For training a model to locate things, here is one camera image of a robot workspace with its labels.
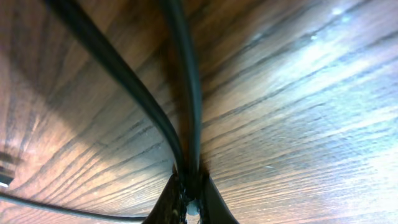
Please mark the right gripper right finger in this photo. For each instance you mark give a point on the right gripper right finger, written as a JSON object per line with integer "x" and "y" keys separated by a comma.
{"x": 213, "y": 209}

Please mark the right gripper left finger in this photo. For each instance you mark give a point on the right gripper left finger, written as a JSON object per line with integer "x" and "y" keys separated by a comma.
{"x": 170, "y": 207}

